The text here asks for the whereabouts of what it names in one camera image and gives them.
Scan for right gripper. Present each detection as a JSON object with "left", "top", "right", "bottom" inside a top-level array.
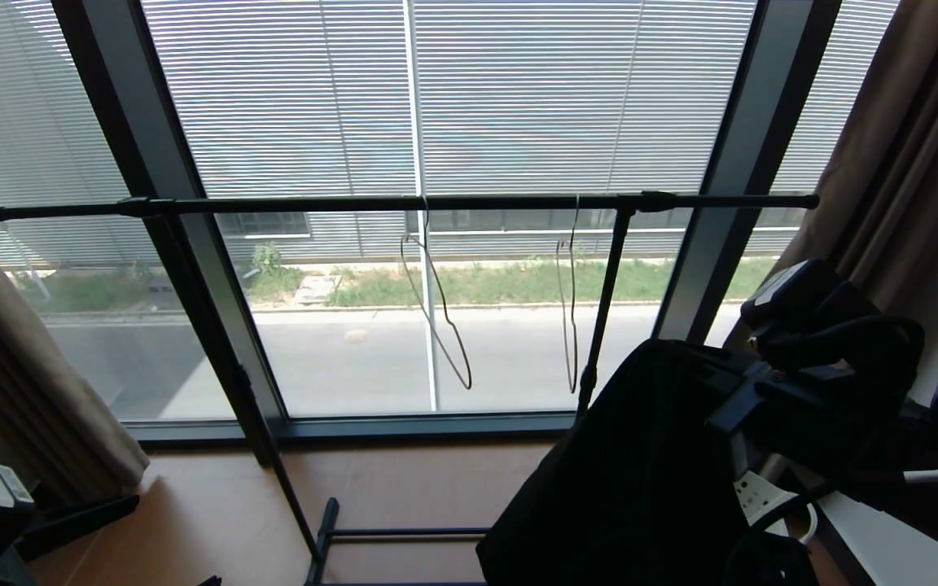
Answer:
[{"left": 705, "top": 362, "right": 870, "bottom": 483}]

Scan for black shorts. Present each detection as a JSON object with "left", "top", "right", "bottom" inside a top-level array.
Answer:
[{"left": 476, "top": 338, "right": 752, "bottom": 586}]

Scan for pink clothes hanger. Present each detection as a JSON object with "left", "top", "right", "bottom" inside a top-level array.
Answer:
[
  {"left": 400, "top": 195, "right": 474, "bottom": 391},
  {"left": 555, "top": 195, "right": 581, "bottom": 395}
]

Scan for white laundry basket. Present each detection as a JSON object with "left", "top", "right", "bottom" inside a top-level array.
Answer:
[{"left": 732, "top": 468, "right": 820, "bottom": 548}]

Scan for heap of clothes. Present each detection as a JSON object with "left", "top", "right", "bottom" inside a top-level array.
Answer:
[{"left": 730, "top": 531, "right": 818, "bottom": 586}]

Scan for black clothes rack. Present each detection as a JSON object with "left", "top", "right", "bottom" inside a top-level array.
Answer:
[{"left": 0, "top": 191, "right": 820, "bottom": 586}]

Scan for brown curtain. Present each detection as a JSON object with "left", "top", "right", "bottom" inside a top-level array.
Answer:
[{"left": 720, "top": 0, "right": 938, "bottom": 408}]

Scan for window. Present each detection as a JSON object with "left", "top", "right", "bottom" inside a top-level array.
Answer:
[{"left": 0, "top": 0, "right": 901, "bottom": 445}]

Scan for beige curtain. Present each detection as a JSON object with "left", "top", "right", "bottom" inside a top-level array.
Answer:
[{"left": 0, "top": 203, "right": 151, "bottom": 507}]

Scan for black cable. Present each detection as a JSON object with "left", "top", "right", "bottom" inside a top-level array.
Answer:
[{"left": 721, "top": 480, "right": 841, "bottom": 586}]

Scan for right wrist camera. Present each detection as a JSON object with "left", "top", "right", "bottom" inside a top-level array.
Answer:
[{"left": 740, "top": 259, "right": 926, "bottom": 391}]

